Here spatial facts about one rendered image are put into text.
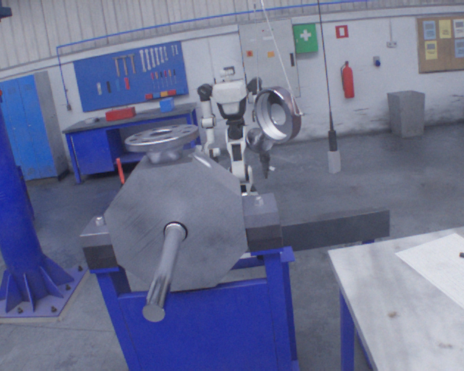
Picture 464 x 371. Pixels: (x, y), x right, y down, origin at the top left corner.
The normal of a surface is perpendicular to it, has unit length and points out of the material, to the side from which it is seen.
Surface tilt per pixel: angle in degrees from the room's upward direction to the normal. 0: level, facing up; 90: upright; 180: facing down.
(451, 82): 90
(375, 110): 90
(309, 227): 90
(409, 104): 93
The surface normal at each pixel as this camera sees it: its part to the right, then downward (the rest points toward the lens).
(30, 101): -0.01, 0.31
